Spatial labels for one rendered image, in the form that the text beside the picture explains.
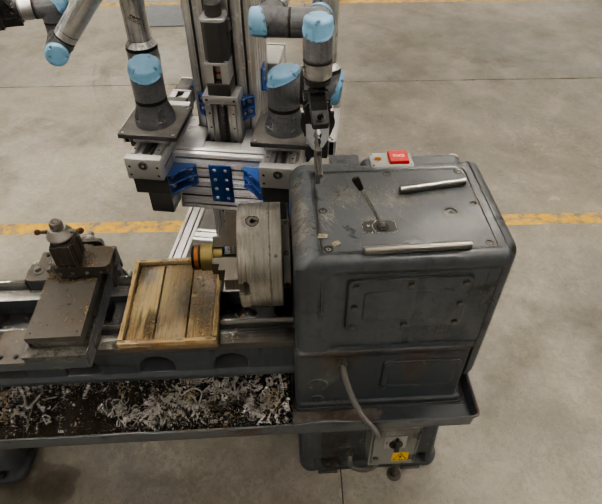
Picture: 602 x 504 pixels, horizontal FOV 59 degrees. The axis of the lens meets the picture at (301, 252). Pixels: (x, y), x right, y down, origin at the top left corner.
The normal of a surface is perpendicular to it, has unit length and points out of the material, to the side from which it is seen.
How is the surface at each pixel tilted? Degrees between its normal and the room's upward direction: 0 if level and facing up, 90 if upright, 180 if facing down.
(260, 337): 0
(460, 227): 0
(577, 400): 0
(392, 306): 90
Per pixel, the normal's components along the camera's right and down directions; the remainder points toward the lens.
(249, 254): 0.04, -0.01
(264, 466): 0.00, -0.71
